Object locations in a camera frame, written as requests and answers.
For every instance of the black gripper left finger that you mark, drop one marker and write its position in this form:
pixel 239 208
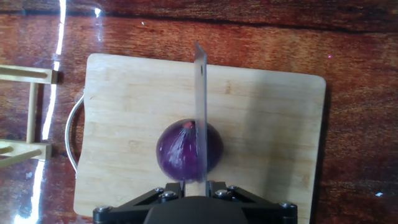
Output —
pixel 127 211

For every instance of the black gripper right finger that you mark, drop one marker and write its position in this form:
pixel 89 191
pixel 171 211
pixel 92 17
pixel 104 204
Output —
pixel 267 211

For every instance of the purple onion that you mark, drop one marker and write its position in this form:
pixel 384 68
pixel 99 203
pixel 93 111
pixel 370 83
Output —
pixel 177 155

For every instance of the steel cleaver knife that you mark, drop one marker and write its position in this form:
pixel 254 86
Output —
pixel 200 124

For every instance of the bamboo cutting board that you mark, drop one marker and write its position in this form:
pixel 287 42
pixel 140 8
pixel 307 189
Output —
pixel 124 124

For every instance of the wooden knife rack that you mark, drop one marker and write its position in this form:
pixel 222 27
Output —
pixel 31 109

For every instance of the glossy wood-grain table mat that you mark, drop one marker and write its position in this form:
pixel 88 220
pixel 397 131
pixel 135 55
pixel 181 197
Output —
pixel 280 40

